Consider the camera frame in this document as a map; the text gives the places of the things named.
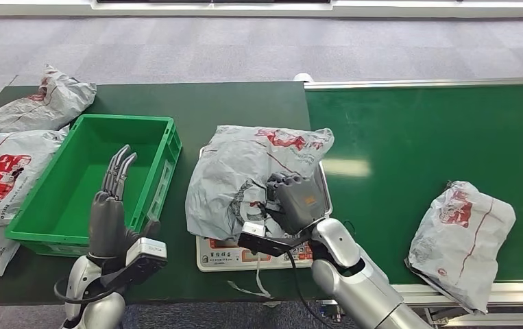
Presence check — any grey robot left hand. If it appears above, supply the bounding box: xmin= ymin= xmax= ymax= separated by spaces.
xmin=87 ymin=144 xmax=162 ymax=262

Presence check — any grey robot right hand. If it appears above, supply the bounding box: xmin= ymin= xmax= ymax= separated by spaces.
xmin=265 ymin=171 xmax=331 ymax=236

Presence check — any grey package with print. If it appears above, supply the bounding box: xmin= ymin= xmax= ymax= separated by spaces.
xmin=184 ymin=125 xmax=336 ymax=241

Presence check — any large grey package red logo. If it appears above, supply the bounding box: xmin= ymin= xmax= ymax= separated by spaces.
xmin=0 ymin=128 xmax=71 ymax=228

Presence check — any grey package with red logo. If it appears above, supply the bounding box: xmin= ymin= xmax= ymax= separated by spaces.
xmin=404 ymin=180 xmax=518 ymax=315
xmin=0 ymin=64 xmax=97 ymax=134

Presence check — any green conveyor belt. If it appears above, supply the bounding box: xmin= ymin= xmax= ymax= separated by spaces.
xmin=305 ymin=84 xmax=523 ymax=286

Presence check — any green plastic crate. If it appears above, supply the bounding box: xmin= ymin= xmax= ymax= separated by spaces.
xmin=4 ymin=113 xmax=184 ymax=258

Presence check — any white weighing scale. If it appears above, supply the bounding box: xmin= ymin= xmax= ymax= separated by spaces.
xmin=195 ymin=145 xmax=334 ymax=273

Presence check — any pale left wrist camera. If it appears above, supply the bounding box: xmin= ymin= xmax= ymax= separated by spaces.
xmin=102 ymin=237 xmax=168 ymax=291

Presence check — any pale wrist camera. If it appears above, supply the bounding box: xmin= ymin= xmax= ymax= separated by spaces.
xmin=102 ymin=237 xmax=168 ymax=291
xmin=237 ymin=221 xmax=317 ymax=258

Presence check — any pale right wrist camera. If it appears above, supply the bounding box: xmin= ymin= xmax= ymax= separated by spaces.
xmin=237 ymin=221 xmax=317 ymax=258

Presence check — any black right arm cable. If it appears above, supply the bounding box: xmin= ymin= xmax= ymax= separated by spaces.
xmin=284 ymin=249 xmax=337 ymax=329

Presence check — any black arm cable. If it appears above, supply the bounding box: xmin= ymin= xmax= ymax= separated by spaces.
xmin=53 ymin=275 xmax=121 ymax=305
xmin=284 ymin=249 xmax=337 ymax=329

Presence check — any white strap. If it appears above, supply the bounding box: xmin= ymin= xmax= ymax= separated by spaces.
xmin=227 ymin=254 xmax=273 ymax=300

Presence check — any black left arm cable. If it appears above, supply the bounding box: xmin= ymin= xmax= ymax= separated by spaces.
xmin=53 ymin=275 xmax=121 ymax=305

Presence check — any aluminium conveyor frame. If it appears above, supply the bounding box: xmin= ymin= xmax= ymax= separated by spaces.
xmin=293 ymin=72 xmax=523 ymax=329

